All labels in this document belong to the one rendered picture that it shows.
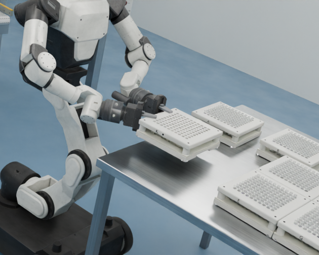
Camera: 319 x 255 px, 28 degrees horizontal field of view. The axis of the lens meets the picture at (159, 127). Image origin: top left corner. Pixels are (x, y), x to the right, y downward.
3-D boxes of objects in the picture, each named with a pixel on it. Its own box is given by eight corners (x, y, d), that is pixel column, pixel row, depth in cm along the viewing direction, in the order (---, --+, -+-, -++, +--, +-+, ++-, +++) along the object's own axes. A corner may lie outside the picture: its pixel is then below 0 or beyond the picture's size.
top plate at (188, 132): (137, 123, 245) (138, 119, 244) (173, 111, 264) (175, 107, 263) (188, 150, 233) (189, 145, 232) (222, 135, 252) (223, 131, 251)
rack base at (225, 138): (260, 135, 286) (262, 130, 285) (234, 148, 267) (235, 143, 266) (216, 114, 298) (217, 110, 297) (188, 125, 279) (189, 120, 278)
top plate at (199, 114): (263, 125, 284) (265, 121, 284) (237, 138, 265) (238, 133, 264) (218, 104, 296) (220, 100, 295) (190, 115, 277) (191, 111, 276)
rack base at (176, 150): (135, 135, 247) (136, 129, 246) (171, 122, 266) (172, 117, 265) (185, 162, 235) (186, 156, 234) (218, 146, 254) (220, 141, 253)
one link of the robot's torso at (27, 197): (13, 204, 306) (16, 181, 301) (43, 193, 322) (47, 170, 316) (42, 225, 296) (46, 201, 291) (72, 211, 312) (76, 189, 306)
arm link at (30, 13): (14, 26, 246) (17, -1, 252) (30, 38, 252) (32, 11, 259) (37, 16, 240) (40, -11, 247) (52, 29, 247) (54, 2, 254)
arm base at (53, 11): (14, 28, 249) (11, 1, 251) (36, 35, 260) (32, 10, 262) (44, 15, 242) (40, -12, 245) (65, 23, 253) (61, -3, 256)
